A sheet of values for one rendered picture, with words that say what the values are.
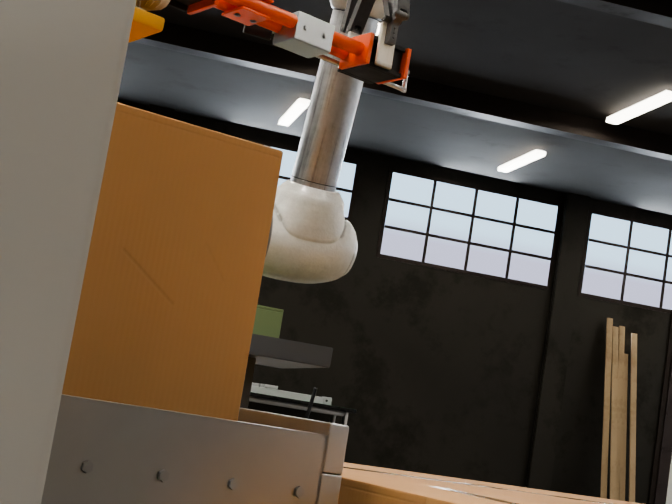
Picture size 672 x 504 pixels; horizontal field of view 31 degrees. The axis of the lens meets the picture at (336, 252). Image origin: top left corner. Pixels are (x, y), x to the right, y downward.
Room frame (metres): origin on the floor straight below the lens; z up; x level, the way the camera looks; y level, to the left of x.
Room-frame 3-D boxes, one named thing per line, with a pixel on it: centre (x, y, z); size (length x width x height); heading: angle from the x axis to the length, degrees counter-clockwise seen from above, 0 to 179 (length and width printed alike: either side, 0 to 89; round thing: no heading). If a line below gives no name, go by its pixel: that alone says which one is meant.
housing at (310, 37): (1.82, 0.10, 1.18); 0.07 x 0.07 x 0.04; 35
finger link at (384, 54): (1.86, -0.03, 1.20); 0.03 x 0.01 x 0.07; 124
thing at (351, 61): (1.90, -0.01, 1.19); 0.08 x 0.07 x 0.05; 125
